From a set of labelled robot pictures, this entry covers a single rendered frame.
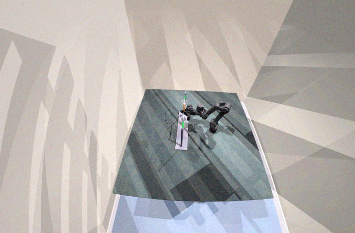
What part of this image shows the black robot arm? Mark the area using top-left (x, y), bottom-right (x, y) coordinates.
top-left (189, 102), bottom-right (232, 133)

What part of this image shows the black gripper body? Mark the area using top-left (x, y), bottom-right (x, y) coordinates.
top-left (187, 103), bottom-right (196, 121)

